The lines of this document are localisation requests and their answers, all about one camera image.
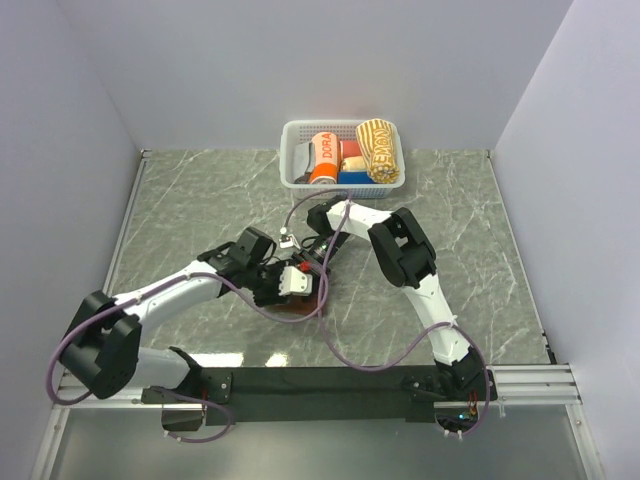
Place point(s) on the orange white rolled towel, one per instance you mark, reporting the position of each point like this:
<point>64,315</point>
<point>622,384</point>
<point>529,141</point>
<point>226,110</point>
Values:
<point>327,158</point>

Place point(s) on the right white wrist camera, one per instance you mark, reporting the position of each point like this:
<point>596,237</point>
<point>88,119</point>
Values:
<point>287,240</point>

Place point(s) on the yellow striped Doraemon towel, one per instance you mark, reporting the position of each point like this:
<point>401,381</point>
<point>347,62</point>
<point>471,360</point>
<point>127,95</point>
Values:
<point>376,140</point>

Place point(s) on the aluminium rail frame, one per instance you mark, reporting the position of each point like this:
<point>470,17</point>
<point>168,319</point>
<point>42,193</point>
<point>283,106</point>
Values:
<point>184,202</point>

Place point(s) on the red rolled towel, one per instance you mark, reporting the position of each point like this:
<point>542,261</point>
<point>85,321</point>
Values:
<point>350,148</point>

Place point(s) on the black base beam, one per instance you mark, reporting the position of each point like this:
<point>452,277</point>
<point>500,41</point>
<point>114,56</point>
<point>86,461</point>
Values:
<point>269,394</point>

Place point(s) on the cream rolled towel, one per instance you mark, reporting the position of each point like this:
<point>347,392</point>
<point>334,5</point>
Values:
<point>354,163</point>

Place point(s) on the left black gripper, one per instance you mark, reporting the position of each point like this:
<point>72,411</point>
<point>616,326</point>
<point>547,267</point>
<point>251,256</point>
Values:
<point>272,297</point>

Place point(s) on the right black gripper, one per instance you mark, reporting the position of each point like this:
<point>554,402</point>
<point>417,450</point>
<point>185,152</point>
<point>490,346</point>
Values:
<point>317,267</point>

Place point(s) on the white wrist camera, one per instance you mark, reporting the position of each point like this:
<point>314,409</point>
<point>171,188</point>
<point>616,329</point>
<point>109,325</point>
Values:
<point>295,282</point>
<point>287,240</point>

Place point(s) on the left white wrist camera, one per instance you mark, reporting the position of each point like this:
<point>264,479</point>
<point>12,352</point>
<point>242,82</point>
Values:
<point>295,282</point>

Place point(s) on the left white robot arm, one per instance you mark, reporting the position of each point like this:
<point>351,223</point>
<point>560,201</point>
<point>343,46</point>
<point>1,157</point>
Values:
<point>102,347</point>

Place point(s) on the white plastic basket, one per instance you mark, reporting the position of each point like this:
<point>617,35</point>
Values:
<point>301,131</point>

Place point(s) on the grey rolled towel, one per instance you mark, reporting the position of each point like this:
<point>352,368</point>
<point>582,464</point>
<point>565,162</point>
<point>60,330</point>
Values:
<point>303,162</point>

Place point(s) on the brown towel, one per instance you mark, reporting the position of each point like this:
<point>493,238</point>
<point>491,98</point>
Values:
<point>295,307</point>

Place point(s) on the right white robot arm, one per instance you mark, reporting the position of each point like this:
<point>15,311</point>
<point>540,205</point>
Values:
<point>407,260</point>

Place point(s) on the blue rolled towel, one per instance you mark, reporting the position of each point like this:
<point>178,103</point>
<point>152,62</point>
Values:
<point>354,178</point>

